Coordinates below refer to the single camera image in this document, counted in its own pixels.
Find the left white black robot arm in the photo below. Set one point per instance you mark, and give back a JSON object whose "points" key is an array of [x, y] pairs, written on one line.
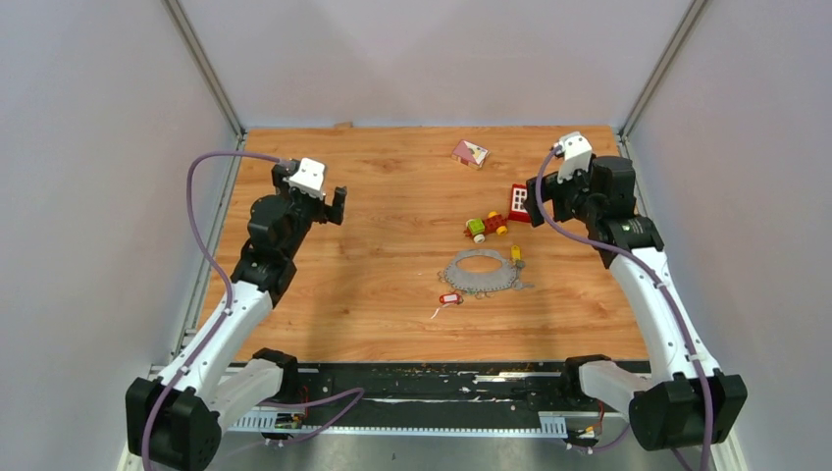
{"points": [[179, 418]]}

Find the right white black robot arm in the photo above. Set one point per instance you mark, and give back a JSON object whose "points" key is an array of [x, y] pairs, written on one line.
{"points": [[688, 400]]}

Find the red white window brick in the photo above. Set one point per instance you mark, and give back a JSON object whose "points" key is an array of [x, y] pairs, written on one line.
{"points": [[517, 210]]}

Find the toy brick car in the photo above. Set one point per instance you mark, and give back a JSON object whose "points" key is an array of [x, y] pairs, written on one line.
{"points": [[479, 229]]}

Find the pink picture block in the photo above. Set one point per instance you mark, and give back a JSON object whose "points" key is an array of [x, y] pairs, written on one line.
{"points": [[470, 154]]}

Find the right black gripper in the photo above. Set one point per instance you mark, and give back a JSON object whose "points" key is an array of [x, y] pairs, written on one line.
{"points": [[551, 190]]}

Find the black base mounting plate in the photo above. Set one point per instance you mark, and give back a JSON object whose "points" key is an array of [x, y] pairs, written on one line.
{"points": [[437, 396]]}

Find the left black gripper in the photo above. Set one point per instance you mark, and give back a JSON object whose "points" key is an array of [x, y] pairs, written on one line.
{"points": [[326, 213]]}

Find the red key tag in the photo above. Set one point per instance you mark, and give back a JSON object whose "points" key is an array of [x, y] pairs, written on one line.
{"points": [[451, 299]]}

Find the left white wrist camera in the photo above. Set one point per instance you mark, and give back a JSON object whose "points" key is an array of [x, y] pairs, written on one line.
{"points": [[309, 178]]}

